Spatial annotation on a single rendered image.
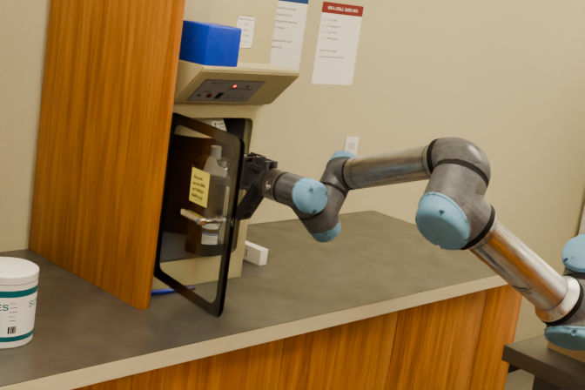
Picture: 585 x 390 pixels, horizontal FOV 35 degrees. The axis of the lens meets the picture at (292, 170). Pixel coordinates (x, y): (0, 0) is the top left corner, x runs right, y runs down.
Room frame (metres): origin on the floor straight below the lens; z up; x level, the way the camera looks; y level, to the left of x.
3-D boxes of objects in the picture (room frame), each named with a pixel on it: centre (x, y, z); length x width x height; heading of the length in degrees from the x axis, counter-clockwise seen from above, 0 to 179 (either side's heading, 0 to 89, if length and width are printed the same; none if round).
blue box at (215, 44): (2.17, 0.23, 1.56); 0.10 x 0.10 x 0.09; 47
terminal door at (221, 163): (2.04, 0.20, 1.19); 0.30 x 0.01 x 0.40; 38
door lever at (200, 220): (1.96, 0.18, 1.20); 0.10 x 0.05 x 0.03; 38
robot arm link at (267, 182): (2.14, 0.03, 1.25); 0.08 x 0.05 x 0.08; 137
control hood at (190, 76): (2.24, 0.16, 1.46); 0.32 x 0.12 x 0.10; 137
